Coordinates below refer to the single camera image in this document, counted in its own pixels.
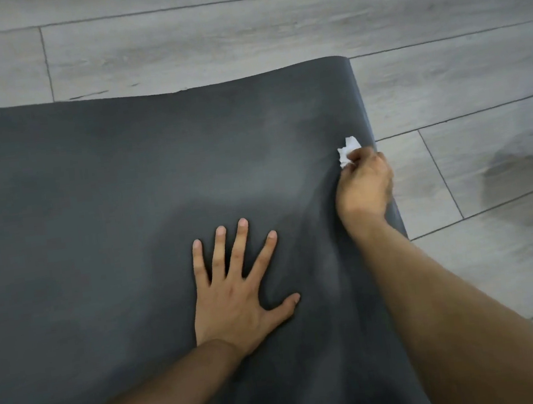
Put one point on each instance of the person's right hand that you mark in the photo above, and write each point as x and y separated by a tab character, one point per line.
362	183

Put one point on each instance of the person's right forearm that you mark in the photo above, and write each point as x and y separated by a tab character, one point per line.
472	320

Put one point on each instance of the white wipe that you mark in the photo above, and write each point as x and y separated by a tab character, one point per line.
347	148

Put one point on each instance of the person's left hand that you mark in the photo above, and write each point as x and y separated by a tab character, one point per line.
232	304

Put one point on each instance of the dark grey yoga mat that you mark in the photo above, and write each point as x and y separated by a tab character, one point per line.
77	182

